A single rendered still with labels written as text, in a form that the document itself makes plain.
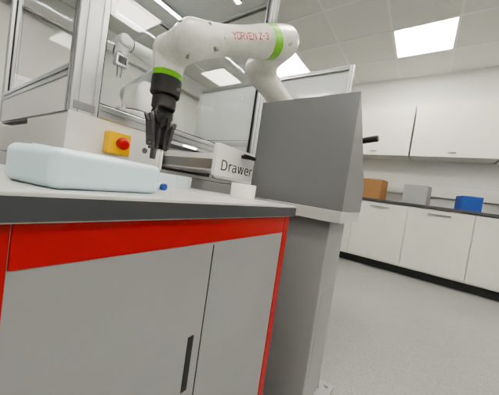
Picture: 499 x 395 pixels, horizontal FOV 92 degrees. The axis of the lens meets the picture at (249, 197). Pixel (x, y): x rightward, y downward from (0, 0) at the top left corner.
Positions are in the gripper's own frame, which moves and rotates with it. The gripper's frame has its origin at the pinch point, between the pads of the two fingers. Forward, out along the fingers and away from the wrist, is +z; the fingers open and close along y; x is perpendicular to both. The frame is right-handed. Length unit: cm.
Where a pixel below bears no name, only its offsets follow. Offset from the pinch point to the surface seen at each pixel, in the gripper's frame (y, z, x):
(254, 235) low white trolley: 12.4, 15.0, 40.9
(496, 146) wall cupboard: -297, -88, 220
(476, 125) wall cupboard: -303, -113, 201
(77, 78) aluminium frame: 14.0, -20.0, -20.7
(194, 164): -12.8, -1.2, 6.3
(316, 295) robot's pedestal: -23, 38, 55
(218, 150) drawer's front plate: -8.4, -6.2, 17.5
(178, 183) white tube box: 1.3, 6.5, 11.1
